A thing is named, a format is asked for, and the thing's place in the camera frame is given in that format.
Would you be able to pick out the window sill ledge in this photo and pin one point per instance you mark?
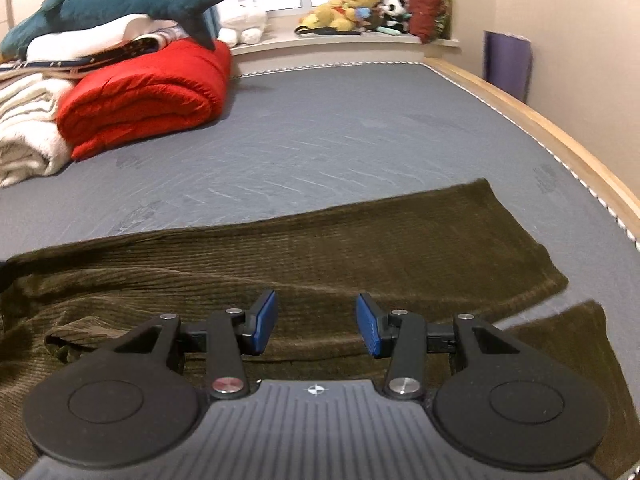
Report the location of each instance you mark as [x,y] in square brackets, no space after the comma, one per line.
[286,39]

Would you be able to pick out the brown corduroy pants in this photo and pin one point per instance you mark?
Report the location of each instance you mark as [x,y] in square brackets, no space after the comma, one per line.
[435,253]

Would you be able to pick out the yellow bear plush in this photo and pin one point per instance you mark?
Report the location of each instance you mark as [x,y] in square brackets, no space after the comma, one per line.
[338,15]

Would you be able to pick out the red folded quilt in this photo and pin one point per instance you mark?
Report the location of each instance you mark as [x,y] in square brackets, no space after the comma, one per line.
[178,88]

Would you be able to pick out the panda plush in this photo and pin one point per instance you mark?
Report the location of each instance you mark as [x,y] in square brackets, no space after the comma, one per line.
[395,16]

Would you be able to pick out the dark red cushion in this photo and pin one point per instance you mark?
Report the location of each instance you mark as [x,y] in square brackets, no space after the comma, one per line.
[429,19]

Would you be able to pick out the white folded cloth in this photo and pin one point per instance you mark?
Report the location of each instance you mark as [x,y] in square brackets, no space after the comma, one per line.
[64,46]

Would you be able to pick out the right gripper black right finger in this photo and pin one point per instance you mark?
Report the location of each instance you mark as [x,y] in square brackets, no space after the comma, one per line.
[489,396]

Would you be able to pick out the blue shark plush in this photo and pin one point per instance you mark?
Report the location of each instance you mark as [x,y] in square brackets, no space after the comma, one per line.
[71,15]

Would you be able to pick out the cream folded blanket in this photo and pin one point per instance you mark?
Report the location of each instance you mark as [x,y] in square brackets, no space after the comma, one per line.
[31,145]

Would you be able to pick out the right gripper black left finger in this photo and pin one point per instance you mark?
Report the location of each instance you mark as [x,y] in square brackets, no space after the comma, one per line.
[141,394]

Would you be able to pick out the grey bed mattress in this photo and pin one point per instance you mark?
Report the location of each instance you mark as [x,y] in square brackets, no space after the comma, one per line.
[301,140]

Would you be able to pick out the white plush toy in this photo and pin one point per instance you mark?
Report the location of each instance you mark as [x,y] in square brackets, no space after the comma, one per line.
[241,22]

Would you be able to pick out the wooden bed frame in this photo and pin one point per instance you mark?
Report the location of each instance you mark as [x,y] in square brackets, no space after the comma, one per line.
[592,174]

